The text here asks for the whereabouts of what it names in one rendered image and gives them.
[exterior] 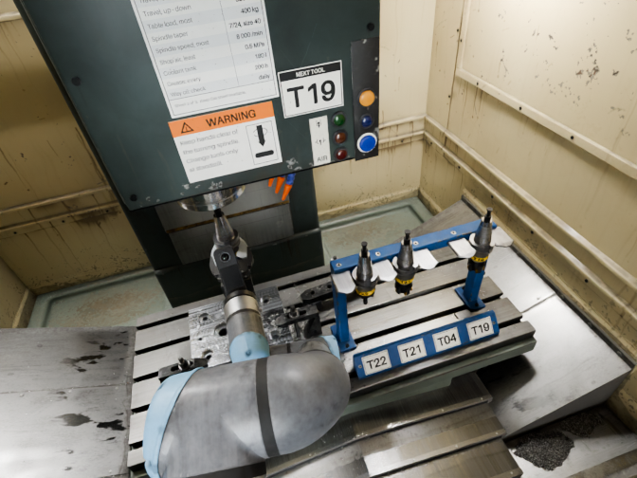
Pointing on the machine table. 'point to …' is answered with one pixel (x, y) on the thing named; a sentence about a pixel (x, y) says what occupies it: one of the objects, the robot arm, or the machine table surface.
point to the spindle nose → (212, 200)
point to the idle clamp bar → (317, 294)
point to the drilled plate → (227, 330)
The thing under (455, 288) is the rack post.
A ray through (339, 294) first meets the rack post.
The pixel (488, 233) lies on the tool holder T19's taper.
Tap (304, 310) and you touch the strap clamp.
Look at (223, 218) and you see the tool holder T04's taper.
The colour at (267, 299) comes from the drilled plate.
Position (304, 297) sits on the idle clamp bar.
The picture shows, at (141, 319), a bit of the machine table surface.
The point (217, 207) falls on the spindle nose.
